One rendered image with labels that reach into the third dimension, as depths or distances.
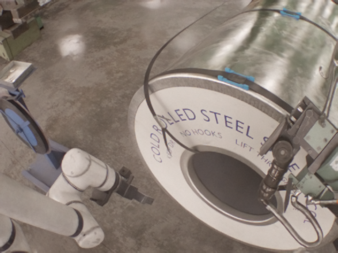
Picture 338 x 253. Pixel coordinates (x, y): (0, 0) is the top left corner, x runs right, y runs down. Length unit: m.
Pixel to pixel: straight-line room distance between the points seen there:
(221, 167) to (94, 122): 1.59
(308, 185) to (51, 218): 0.64
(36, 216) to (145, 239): 1.55
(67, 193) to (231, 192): 1.02
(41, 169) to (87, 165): 2.00
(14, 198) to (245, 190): 1.31
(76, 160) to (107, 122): 2.07
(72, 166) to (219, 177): 0.99
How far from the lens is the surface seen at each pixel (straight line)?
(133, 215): 2.23
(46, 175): 2.72
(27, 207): 0.63
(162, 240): 2.11
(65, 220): 0.71
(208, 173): 1.59
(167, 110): 1.20
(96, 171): 0.85
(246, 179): 1.69
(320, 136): 0.71
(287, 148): 0.74
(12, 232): 0.92
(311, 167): 0.73
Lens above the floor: 1.95
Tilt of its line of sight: 47 degrees down
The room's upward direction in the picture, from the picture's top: 11 degrees counter-clockwise
